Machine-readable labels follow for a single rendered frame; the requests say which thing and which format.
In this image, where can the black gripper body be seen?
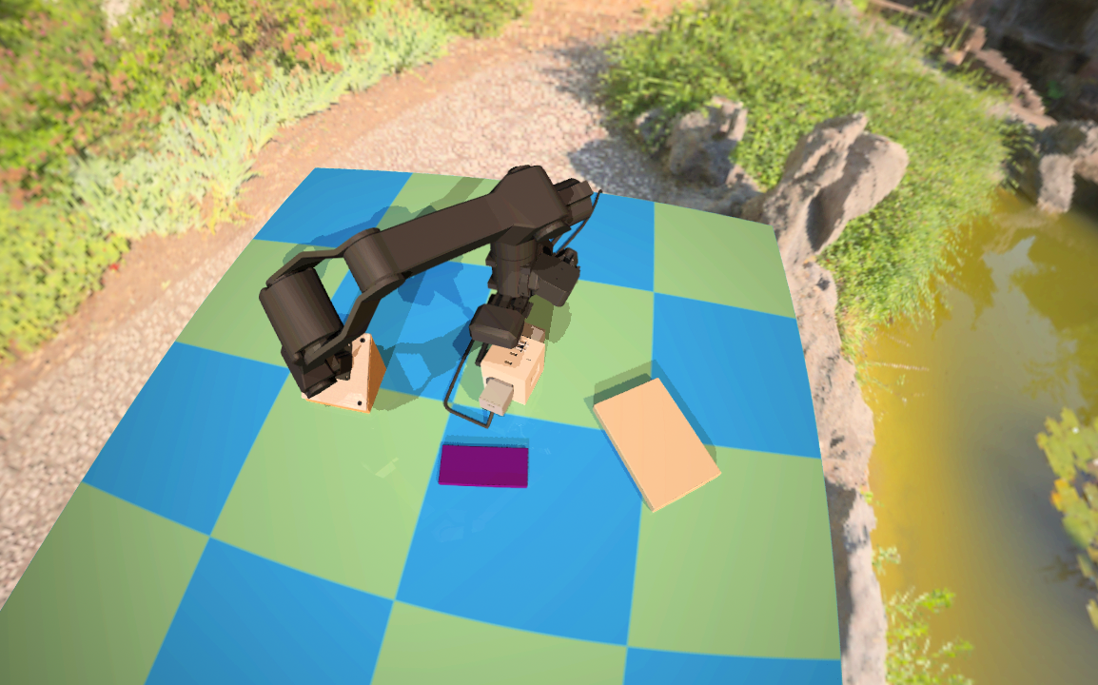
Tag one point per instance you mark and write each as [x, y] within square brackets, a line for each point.
[501, 322]

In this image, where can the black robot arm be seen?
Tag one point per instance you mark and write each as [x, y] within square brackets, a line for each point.
[525, 208]

